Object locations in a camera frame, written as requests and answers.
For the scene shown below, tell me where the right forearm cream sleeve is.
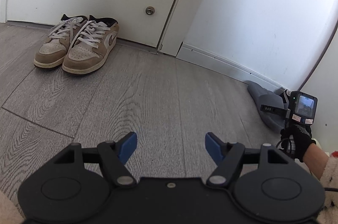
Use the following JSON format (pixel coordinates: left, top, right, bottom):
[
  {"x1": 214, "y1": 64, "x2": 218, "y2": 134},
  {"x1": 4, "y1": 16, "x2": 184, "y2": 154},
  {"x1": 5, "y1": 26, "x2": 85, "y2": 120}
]
[{"x1": 303, "y1": 143, "x2": 337, "y2": 223}]

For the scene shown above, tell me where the black gloved right hand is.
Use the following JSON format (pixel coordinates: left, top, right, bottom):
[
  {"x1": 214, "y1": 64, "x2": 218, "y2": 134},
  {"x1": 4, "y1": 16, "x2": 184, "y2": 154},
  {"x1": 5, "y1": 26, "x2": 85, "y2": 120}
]
[{"x1": 281, "y1": 124, "x2": 316, "y2": 163}]

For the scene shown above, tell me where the tan nike sneaker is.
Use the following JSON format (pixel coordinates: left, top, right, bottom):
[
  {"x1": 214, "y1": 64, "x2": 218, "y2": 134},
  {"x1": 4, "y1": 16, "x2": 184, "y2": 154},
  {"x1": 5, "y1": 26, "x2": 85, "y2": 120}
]
[
  {"x1": 33, "y1": 14, "x2": 88, "y2": 69},
  {"x1": 63, "y1": 15, "x2": 119, "y2": 75}
]

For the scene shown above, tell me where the cream fleece sleeve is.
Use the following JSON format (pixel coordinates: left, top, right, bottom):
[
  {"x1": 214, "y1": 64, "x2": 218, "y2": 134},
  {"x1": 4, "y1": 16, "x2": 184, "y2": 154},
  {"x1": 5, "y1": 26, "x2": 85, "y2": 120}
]
[{"x1": 0, "y1": 191, "x2": 24, "y2": 224}]

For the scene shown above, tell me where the brass door stopper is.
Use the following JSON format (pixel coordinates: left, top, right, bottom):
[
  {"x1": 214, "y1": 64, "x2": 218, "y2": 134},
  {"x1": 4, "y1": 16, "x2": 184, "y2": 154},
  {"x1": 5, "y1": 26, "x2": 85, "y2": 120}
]
[{"x1": 145, "y1": 6, "x2": 155, "y2": 15}]

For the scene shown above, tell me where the black cable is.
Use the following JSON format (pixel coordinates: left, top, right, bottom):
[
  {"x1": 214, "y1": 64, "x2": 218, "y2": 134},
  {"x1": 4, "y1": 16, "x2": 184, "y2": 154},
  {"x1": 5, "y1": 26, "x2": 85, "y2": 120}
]
[{"x1": 274, "y1": 131, "x2": 338, "y2": 191}]

